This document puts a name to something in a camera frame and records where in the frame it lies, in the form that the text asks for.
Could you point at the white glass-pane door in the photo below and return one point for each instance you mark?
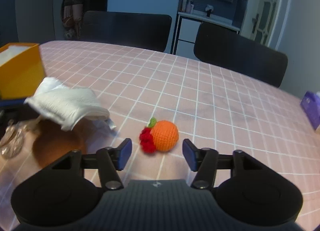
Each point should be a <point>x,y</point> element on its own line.
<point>265,20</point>

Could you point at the purple tissue box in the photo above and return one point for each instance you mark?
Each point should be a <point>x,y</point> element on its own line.
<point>310,105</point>

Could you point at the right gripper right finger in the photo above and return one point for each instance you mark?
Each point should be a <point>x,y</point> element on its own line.
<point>205,162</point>

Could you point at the orange cardboard box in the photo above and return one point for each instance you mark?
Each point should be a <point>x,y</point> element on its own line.
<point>22,70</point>

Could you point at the left black chair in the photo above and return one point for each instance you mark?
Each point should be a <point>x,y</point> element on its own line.
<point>139,30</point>

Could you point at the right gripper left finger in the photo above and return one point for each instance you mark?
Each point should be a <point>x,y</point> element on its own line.
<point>108,161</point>

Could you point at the brown bear-shaped sponge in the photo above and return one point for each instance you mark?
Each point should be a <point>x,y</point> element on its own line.
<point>52,143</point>

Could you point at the orange crochet fruit toy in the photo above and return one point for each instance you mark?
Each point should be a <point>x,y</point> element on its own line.
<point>159,135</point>

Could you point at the right black chair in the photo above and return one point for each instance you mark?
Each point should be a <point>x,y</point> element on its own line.
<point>219,46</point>

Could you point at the clear plastic water bottle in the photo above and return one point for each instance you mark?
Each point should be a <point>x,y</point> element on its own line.
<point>13,139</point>

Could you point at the black chair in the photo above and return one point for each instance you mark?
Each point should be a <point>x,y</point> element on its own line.
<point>139,30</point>
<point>219,46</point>

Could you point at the white towel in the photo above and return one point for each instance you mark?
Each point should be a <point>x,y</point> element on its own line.
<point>66,106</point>

